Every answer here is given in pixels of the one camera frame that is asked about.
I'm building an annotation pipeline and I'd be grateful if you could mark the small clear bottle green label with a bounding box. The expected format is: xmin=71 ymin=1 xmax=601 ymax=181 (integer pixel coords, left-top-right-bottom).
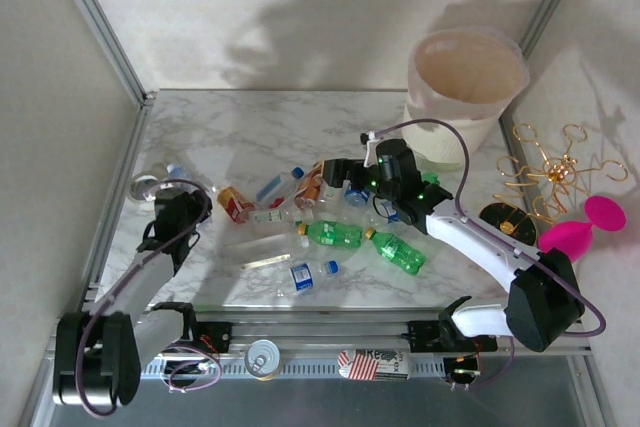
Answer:
xmin=321 ymin=182 xmax=347 ymax=211
xmin=249 ymin=209 xmax=289 ymax=228

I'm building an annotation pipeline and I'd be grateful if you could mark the Pocari Sweat bottle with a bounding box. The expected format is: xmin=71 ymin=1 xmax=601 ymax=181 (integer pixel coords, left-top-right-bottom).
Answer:
xmin=348 ymin=186 xmax=374 ymax=208

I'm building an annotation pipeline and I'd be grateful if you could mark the orange label bottle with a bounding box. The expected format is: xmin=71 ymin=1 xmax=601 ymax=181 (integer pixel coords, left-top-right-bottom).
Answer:
xmin=294 ymin=161 xmax=327 ymax=208

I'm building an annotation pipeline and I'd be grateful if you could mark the clear bottle blue cap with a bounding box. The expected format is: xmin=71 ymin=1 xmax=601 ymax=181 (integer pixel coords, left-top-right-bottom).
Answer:
xmin=164 ymin=162 xmax=197 ymax=193

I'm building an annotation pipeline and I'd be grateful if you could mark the red yellow can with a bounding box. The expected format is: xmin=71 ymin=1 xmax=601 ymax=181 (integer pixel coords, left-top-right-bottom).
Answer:
xmin=215 ymin=185 xmax=256 ymax=224

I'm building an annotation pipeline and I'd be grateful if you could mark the clear bottle blue stripe label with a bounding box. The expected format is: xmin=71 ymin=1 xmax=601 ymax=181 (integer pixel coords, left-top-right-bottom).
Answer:
xmin=254 ymin=166 xmax=306 ymax=203

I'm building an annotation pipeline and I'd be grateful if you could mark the long clear plastic container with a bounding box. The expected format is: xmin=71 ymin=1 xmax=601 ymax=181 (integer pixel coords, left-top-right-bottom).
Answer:
xmin=222 ymin=231 xmax=311 ymax=272

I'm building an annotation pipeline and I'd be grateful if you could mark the white waste bin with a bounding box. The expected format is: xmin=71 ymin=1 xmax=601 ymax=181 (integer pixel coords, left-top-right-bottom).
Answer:
xmin=402 ymin=29 xmax=531 ymax=171

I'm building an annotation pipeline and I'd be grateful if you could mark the white tape roll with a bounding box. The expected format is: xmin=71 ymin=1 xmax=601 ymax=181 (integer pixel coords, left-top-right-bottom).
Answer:
xmin=128 ymin=172 xmax=161 ymax=211

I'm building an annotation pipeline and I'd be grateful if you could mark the blue label water bottle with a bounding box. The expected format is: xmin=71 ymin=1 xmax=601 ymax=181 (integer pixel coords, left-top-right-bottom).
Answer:
xmin=277 ymin=259 xmax=341 ymax=298

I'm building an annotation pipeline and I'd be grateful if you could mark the black gold round disc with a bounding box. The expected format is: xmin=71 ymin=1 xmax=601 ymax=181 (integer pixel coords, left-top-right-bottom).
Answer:
xmin=478 ymin=201 xmax=539 ymax=247

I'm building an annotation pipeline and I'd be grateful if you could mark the small black controller board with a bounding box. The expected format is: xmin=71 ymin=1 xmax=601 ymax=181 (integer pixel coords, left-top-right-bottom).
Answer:
xmin=442 ymin=355 xmax=484 ymax=389
xmin=162 ymin=354 xmax=221 ymax=383

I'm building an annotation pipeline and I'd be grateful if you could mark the silver tin can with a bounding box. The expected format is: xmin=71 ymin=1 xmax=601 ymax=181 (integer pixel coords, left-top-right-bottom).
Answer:
xmin=244 ymin=339 xmax=281 ymax=382

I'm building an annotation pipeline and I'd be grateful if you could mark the pink goblet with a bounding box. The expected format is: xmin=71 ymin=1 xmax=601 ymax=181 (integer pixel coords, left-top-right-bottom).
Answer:
xmin=537 ymin=195 xmax=628 ymax=266

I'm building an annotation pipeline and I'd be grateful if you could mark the aluminium side rail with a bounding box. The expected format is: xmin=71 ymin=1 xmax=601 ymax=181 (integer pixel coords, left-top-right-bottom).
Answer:
xmin=82 ymin=94 xmax=154 ymax=298

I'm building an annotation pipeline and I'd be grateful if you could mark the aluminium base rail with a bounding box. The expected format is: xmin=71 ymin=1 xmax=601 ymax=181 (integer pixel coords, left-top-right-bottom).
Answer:
xmin=49 ymin=304 xmax=596 ymax=363

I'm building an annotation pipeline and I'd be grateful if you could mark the gold wire stand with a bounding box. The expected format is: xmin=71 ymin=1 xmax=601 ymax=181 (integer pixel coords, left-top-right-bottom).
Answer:
xmin=494 ymin=121 xmax=630 ymax=226

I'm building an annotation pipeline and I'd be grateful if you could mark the grey slotted cable duct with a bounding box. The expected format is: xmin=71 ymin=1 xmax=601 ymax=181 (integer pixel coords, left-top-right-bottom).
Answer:
xmin=99 ymin=359 xmax=451 ymax=381

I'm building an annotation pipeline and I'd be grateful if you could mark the aluminium frame post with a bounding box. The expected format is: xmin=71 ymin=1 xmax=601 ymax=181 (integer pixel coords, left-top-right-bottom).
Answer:
xmin=517 ymin=0 xmax=591 ymax=56
xmin=47 ymin=0 xmax=156 ymax=106

